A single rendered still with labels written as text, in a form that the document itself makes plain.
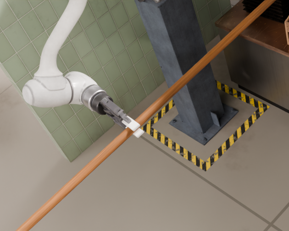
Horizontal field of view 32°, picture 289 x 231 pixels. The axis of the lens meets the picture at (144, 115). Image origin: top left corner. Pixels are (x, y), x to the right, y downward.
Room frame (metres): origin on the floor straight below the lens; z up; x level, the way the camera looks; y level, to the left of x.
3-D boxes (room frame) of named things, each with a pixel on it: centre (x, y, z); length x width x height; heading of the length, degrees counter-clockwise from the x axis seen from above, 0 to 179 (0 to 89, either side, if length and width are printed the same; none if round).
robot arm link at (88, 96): (1.43, 0.14, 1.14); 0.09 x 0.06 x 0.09; 112
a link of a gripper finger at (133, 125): (1.22, 0.05, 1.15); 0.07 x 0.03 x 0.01; 22
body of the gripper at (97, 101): (1.36, 0.11, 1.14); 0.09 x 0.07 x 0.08; 22
